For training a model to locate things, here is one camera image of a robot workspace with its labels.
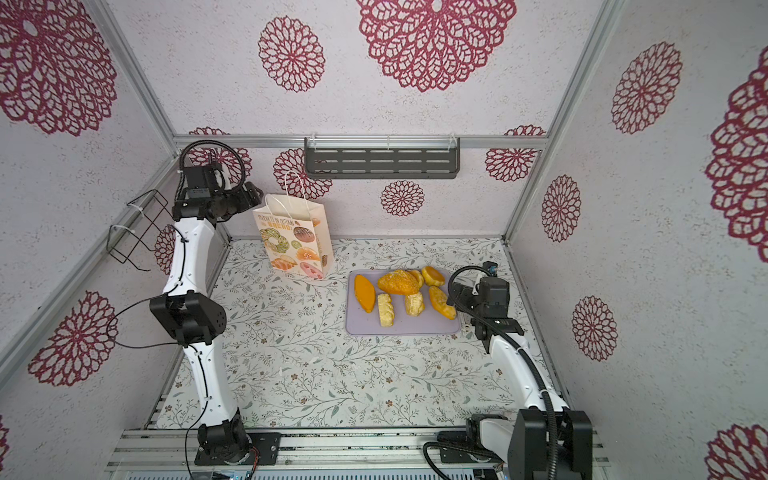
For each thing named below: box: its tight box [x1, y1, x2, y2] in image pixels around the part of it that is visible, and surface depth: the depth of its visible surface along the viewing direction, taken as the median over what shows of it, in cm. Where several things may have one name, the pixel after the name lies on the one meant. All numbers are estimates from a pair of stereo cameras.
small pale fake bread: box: [405, 292, 424, 317], surface depth 96 cm
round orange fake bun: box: [422, 266, 445, 286], surface depth 105 cm
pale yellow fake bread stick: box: [377, 293, 395, 328], surface depth 96 cm
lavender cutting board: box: [346, 268, 461, 336], surface depth 99 cm
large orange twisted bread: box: [378, 269, 424, 295], surface depth 98 cm
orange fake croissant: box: [428, 286, 457, 320], surface depth 100 cm
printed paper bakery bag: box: [252, 193, 335, 280], surface depth 99 cm
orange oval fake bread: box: [354, 274, 376, 314], surface depth 102 cm
